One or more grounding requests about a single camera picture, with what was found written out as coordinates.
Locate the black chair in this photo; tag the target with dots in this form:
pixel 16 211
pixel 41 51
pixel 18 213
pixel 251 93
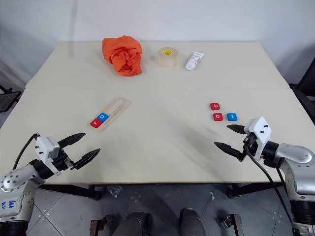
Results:
pixel 305 86

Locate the blue tile t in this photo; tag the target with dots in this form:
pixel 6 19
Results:
pixel 232 117

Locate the rusty brown caster bracket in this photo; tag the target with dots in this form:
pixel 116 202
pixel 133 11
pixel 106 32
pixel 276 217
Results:
pixel 98 225
pixel 232 223

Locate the clear tape roll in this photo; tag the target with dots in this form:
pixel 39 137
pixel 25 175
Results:
pixel 168 59

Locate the black table leg frame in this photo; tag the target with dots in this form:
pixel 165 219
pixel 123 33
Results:
pixel 73 190
pixel 251 189

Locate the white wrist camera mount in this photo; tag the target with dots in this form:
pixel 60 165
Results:
pixel 45 148
pixel 259 130

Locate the dark rounded shape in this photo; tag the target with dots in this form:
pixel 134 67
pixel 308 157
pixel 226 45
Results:
pixel 134 225
pixel 192 222

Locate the red tile o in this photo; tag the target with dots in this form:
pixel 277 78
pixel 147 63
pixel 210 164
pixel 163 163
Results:
pixel 218 117

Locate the red tile r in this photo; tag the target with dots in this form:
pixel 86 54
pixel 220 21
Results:
pixel 95 123

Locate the red tile b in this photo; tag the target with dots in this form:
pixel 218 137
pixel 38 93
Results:
pixel 215 106

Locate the light wooden letter tray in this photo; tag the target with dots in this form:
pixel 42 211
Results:
pixel 116 107

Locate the white squeeze tube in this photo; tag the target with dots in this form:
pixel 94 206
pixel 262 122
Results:
pixel 194 61

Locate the small clear plastic bag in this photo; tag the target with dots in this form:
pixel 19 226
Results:
pixel 114 190

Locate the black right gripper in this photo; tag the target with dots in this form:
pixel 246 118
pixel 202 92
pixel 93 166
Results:
pixel 250 145

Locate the crumpled orange cloth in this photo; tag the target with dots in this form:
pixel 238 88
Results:
pixel 123 54

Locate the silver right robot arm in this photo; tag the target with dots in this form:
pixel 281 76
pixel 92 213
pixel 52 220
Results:
pixel 297 167

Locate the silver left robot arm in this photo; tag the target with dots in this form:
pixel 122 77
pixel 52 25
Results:
pixel 14 186

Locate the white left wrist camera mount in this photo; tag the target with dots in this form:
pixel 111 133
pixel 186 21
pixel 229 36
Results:
pixel 45 148

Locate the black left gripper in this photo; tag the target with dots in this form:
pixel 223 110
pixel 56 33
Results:
pixel 61 162

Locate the blue tile o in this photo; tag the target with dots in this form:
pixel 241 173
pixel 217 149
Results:
pixel 103 117

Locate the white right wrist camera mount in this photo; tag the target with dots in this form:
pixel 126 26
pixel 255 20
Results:
pixel 259 130

